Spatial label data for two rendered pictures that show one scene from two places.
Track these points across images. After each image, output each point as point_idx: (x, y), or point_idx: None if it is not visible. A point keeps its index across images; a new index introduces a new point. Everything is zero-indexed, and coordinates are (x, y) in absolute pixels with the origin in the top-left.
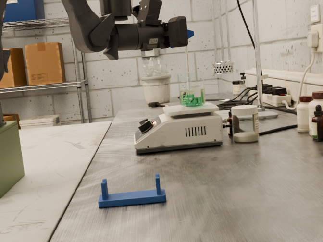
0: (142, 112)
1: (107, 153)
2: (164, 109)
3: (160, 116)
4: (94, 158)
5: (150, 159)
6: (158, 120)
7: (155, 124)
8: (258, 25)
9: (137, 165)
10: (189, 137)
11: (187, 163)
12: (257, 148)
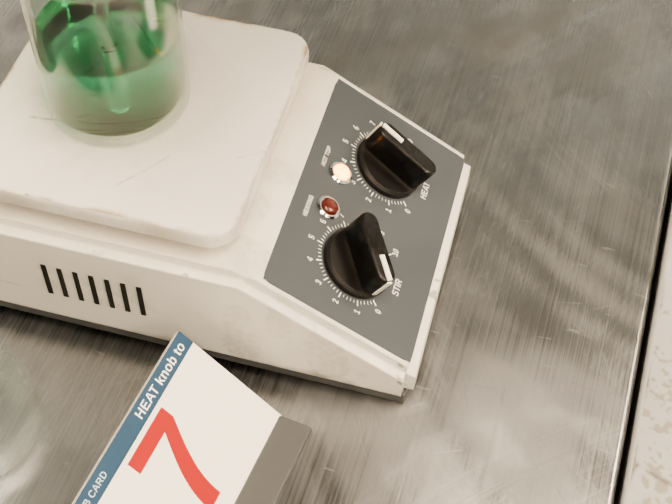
0: None
1: (580, 302)
2: (269, 138)
3: (278, 211)
4: (649, 254)
5: (430, 101)
6: (313, 168)
7: (349, 149)
8: None
9: (495, 62)
10: None
11: (330, 0)
12: (21, 23)
